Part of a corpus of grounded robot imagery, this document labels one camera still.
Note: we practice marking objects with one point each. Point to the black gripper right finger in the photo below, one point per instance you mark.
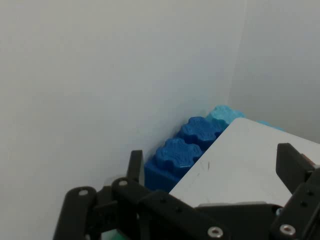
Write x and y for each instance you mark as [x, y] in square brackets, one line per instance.
[290, 165]

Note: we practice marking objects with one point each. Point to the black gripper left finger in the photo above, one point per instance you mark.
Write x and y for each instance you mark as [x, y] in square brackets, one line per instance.
[130, 200]

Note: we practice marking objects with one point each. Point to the dark blue toy brick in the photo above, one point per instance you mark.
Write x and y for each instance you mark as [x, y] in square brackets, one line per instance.
[175, 155]

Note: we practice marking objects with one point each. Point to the light blue foam mat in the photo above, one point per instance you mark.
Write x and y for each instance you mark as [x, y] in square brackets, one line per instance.
[222, 115]

